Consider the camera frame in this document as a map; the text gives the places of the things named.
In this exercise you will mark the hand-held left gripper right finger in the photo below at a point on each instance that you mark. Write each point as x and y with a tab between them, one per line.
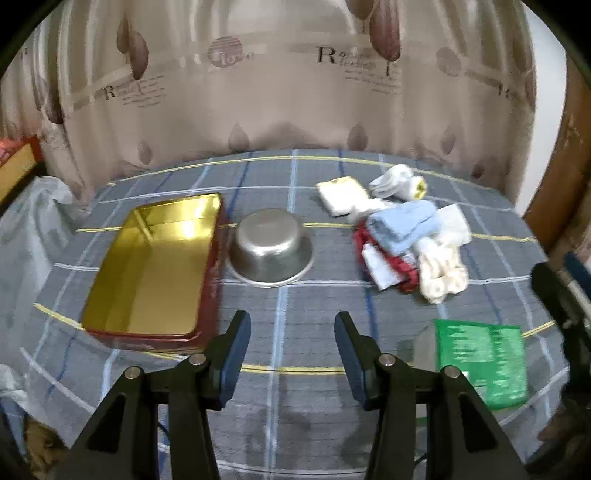
352	364

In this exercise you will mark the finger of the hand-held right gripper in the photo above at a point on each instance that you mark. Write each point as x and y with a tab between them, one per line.
551	286

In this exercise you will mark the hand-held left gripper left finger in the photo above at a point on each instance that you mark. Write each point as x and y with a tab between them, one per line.
233	362

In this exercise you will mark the floral printed white wrapper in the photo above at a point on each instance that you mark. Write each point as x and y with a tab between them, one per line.
381	270

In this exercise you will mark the red and white cloth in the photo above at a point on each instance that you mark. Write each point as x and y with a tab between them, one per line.
404	272

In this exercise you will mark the cream patterned cloth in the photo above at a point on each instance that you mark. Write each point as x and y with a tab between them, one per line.
441	274

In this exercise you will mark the clear plastic bag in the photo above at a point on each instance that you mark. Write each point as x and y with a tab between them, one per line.
455	226

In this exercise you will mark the red tin box gold inside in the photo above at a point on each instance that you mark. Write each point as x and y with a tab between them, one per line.
147	272

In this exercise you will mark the light blue towel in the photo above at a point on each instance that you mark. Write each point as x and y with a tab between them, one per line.
401	226

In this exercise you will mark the fluffy white yellow mitt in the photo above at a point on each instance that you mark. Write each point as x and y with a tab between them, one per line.
419	188

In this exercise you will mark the white cloth yellow trim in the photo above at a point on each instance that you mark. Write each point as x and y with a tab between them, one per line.
341	194

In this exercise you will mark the white sock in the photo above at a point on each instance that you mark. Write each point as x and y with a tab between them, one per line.
392	181

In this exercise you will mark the grey plaid blanket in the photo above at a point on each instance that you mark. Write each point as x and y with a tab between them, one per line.
304	318

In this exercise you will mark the green packet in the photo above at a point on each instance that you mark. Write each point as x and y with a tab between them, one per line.
482	360

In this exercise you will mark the wooden door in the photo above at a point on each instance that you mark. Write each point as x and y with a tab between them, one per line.
561	175

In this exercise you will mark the steel bowl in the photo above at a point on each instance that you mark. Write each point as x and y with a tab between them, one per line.
268	251

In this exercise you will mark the beige leaf print curtain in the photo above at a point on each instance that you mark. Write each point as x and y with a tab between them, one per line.
277	92

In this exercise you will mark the red and yellow box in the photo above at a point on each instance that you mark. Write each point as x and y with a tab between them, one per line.
16	161

